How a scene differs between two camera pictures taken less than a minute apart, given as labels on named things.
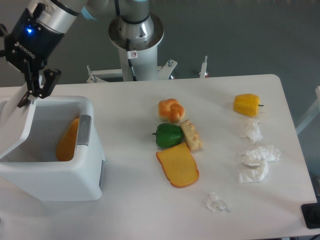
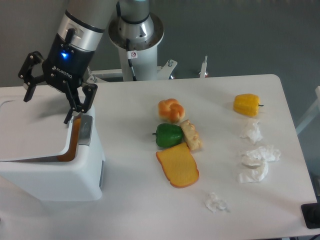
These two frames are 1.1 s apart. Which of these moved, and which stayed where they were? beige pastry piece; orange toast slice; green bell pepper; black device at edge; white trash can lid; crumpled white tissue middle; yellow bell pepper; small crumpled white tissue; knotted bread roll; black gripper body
Moved: white trash can lid; black gripper body
Stayed: orange toast slice; green bell pepper; yellow bell pepper; beige pastry piece; crumpled white tissue middle; small crumpled white tissue; black device at edge; knotted bread roll
